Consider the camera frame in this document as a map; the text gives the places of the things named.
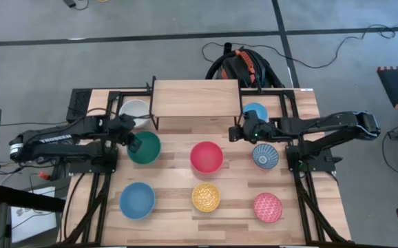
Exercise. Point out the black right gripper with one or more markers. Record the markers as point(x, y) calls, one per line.
point(257, 132)

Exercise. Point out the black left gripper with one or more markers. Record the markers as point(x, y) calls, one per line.
point(121, 134)

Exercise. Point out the green bowl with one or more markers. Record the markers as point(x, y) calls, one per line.
point(149, 151)

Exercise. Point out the small light blue bowl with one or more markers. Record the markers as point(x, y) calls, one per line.
point(259, 109)

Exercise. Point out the red bowl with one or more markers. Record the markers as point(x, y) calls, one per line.
point(206, 156)

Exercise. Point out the blue-grey patterned bowl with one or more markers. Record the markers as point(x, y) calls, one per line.
point(265, 156)

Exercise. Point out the white bowl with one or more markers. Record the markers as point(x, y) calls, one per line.
point(137, 107)

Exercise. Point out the large blue bowl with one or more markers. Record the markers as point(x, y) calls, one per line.
point(137, 200)

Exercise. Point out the pink patterned bowl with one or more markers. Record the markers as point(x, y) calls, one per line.
point(268, 207)

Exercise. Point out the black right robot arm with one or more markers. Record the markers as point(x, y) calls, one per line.
point(323, 124)

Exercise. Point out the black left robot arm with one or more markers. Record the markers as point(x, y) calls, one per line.
point(64, 149)

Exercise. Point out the wooden shelf with black legs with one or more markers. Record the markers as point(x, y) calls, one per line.
point(195, 98)

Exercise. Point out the black orange vacuum cleaner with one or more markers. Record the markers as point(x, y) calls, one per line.
point(243, 69)

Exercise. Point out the yellow patterned bowl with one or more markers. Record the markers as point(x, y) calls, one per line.
point(206, 197)

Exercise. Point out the black perforated box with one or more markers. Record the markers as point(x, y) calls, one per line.
point(80, 100)

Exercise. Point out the orange connector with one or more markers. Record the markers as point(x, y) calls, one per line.
point(43, 175)

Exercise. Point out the black beam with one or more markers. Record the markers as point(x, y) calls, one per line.
point(27, 199)

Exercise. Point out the white paper sheet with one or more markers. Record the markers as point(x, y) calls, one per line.
point(30, 224)

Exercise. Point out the black power adapter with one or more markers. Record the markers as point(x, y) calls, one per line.
point(70, 2)

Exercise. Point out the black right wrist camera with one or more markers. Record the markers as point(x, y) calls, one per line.
point(253, 116)

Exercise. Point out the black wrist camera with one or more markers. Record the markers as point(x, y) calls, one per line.
point(253, 116)
point(126, 120)

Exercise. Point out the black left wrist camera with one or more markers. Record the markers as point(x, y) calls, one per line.
point(126, 120)

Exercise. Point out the black aluminium frame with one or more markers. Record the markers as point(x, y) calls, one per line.
point(271, 92)

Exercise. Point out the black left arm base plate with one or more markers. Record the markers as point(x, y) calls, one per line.
point(82, 168)

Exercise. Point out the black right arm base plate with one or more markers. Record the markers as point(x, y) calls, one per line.
point(323, 164)

